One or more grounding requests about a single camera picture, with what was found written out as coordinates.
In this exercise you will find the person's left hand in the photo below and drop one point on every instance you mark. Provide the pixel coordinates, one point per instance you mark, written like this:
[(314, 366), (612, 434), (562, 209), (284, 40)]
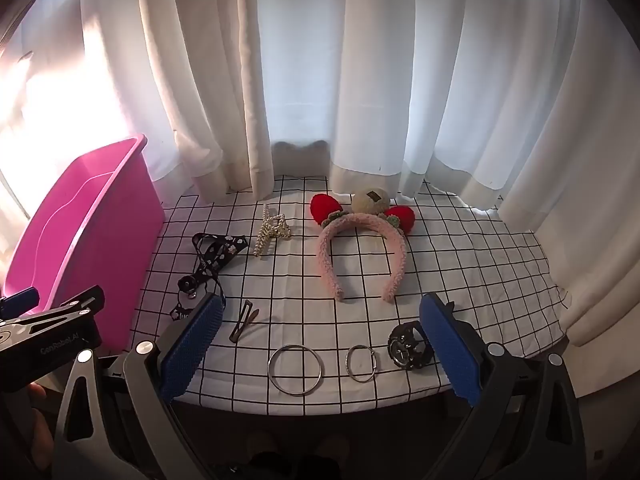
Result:
[(42, 425)]

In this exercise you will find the white curtain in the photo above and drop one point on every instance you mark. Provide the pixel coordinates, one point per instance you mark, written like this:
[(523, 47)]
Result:
[(300, 60)]

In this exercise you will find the white black-grid tablecloth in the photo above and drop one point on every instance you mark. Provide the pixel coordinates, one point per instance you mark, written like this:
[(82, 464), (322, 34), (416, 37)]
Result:
[(300, 280)]

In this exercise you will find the dark snap hair clip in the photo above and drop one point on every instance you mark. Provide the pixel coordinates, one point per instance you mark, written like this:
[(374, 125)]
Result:
[(240, 322)]

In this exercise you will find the small silver bangle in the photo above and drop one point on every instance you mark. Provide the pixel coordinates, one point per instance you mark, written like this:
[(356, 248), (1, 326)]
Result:
[(347, 362)]

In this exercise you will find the pink fuzzy headband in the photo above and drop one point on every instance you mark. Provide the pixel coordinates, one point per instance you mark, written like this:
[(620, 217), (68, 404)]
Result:
[(327, 260)]

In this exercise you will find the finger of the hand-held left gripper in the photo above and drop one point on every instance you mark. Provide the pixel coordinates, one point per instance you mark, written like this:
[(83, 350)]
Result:
[(70, 305)]

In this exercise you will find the large silver bangle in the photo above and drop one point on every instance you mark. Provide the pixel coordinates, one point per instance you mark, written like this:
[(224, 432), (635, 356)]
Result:
[(270, 367)]

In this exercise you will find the black wristwatch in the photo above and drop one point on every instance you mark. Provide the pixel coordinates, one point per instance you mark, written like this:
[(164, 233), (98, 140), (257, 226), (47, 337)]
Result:
[(407, 347)]

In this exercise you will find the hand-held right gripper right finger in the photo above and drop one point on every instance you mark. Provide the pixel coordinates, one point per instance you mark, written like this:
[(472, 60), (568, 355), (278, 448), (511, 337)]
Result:
[(450, 350)]

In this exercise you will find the pearl hair claw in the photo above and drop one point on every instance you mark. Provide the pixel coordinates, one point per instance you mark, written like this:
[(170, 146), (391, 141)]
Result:
[(274, 230)]

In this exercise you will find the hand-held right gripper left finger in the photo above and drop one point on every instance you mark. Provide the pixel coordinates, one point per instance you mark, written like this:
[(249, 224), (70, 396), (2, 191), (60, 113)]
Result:
[(192, 345)]

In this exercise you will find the pink plastic bin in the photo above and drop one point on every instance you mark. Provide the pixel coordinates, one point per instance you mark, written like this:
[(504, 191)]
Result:
[(100, 240)]

